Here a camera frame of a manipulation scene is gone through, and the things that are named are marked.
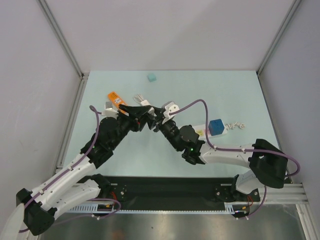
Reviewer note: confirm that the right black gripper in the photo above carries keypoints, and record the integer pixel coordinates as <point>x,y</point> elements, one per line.
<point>160,121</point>

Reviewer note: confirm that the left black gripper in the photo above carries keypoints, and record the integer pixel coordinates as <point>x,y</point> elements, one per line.
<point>138,124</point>

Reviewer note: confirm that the orange power strip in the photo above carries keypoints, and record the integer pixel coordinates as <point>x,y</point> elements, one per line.
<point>116,101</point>

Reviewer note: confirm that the white colourful power strip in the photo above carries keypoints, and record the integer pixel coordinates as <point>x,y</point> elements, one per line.
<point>201,131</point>

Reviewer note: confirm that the blue cube plug adapter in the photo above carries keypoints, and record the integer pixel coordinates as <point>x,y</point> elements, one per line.
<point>216,127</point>

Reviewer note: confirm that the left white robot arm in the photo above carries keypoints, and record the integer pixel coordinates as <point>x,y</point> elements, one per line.
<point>44,204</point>

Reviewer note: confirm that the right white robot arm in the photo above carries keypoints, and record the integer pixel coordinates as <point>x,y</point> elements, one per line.
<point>266,164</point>

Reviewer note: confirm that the teal cube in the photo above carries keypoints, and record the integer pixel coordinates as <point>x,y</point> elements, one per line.
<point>151,77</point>

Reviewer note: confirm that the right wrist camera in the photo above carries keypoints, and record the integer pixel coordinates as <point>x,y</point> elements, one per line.
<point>171,110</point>

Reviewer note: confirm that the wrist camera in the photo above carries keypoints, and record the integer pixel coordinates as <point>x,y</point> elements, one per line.
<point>171,110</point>
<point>108,108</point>

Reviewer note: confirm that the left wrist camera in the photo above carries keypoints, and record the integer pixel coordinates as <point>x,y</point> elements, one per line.
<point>108,108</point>

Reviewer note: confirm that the left aluminium frame post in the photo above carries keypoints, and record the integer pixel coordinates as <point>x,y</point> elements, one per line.
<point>57,31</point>

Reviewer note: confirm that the aluminium frame post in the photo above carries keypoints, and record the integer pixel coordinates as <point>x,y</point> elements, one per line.
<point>293,9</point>
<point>57,31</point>

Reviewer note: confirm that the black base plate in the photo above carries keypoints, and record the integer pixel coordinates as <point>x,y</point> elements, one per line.
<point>138,191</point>

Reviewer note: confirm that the white slotted cable duct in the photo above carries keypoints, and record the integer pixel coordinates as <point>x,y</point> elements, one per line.
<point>170,208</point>

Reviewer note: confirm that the right aluminium frame post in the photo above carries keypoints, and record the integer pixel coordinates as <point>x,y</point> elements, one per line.
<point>293,9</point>

